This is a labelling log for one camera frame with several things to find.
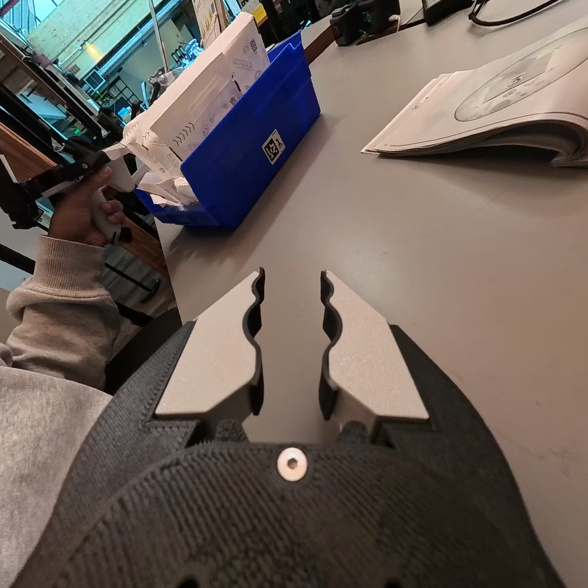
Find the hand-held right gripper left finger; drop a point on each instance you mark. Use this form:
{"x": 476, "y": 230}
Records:
{"x": 211, "y": 367}

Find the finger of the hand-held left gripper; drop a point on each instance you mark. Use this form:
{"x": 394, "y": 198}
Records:
{"x": 115, "y": 151}

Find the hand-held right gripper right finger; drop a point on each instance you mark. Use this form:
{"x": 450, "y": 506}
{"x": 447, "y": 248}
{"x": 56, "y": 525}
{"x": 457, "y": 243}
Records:
{"x": 376, "y": 372}

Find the blue plastic bin with tag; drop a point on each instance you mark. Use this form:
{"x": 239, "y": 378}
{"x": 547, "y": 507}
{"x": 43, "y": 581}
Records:
{"x": 248, "y": 151}

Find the lego instruction booklet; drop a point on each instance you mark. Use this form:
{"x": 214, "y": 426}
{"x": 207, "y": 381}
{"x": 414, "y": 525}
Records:
{"x": 459, "y": 115}

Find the person's left forearm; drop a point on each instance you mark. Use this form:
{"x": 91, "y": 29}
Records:
{"x": 64, "y": 312}

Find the person's left hand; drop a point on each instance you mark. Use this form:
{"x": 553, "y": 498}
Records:
{"x": 73, "y": 216}

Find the printed poster board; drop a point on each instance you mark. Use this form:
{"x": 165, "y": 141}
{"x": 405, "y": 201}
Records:
{"x": 211, "y": 20}

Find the black charger dock green light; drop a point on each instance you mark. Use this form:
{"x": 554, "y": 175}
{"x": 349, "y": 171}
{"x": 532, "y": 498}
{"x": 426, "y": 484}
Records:
{"x": 379, "y": 16}

